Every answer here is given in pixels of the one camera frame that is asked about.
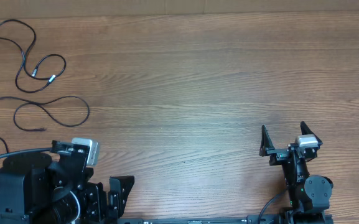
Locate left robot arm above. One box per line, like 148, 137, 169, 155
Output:
0, 138, 134, 224

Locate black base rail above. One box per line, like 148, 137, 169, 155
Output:
116, 213, 334, 224

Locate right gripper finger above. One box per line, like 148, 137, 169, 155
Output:
300, 121, 323, 146
259, 125, 275, 157

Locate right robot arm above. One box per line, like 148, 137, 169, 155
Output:
256, 121, 333, 224

